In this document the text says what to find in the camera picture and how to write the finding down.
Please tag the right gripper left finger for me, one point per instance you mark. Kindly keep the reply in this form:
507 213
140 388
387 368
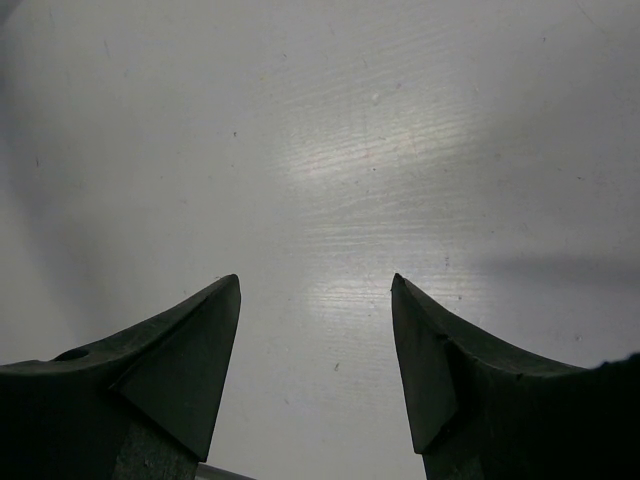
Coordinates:
139 404

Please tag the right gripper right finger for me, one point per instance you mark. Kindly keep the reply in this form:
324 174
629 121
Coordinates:
481 408

